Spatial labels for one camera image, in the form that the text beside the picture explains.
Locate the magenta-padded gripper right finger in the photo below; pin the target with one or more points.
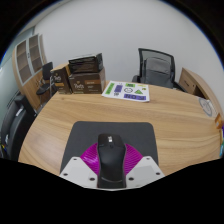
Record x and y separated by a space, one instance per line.
143 170

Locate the black cardboard box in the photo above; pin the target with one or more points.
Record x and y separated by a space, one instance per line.
85 63

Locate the grey mesh office chair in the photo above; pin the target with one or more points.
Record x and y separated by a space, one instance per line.
157 70

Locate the plain brown cardboard box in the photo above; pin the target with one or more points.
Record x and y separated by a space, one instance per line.
219 120

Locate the wooden shelf unit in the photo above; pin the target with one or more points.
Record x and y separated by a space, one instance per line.
28 63

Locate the black computer mouse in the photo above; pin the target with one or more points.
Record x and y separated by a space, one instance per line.
111 160

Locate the large dark brown box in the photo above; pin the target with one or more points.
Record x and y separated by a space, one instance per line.
87 83

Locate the green and purple sticker sheet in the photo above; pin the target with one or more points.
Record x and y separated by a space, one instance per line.
126 91

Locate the round grey printed disc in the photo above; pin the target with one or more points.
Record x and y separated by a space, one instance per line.
206 106

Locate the small dark brown box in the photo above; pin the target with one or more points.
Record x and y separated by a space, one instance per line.
60 80

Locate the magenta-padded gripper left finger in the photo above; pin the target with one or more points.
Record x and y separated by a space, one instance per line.
76 170

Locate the dark grey mouse pad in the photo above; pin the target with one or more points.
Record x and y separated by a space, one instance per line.
113 128

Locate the large black office chair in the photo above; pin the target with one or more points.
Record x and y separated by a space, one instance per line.
15 126

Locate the small black office chair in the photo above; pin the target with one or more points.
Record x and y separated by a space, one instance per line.
46 76

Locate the wooden side cabinet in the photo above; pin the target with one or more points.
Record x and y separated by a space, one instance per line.
193 83

